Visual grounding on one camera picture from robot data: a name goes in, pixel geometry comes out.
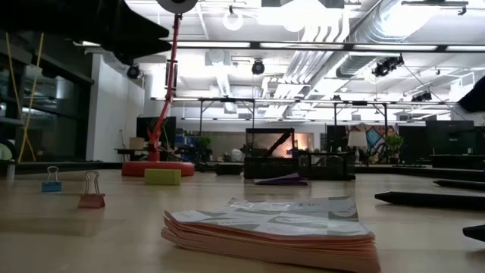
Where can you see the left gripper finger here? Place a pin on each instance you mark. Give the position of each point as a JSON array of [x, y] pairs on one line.
[[140, 26], [144, 48]]

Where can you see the orange binder clip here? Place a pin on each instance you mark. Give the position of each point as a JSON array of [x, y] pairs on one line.
[[91, 201]]

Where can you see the black pen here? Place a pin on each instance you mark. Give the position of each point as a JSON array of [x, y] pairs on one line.
[[278, 144], [476, 232], [462, 184], [428, 200]]

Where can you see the blue binder clip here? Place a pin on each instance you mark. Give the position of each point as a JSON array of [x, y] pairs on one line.
[[51, 187]]

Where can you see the purple sticky note pad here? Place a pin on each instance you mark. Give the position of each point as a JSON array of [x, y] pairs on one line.
[[282, 181]]

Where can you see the grey patterned sticky note pad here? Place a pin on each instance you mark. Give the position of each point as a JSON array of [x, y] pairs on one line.
[[273, 223]]

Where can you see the black mesh desk organizer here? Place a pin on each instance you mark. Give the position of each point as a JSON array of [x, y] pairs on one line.
[[273, 168]]

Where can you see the black ceiling spotlight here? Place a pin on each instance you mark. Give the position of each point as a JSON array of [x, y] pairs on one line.
[[258, 67], [133, 72]]

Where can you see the brown cardboard box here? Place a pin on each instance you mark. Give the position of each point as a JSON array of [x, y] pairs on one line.
[[136, 143]]

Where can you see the red desk lamp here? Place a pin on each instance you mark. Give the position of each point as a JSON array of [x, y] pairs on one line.
[[157, 168]]

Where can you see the black bar with light strips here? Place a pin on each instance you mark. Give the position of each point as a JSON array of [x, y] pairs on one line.
[[341, 47]]

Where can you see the white-shade table lamp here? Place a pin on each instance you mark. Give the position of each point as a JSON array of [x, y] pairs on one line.
[[357, 139]]

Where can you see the green potted plant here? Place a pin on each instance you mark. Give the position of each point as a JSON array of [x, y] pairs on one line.
[[394, 143]]

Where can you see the wide black monitor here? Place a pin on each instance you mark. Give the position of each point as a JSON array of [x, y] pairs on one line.
[[451, 136]]

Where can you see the black ceiling camera cluster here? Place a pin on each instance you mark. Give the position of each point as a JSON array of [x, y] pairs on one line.
[[386, 67]]

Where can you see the colourful geometric wall art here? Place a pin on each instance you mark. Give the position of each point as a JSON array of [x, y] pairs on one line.
[[377, 138]]

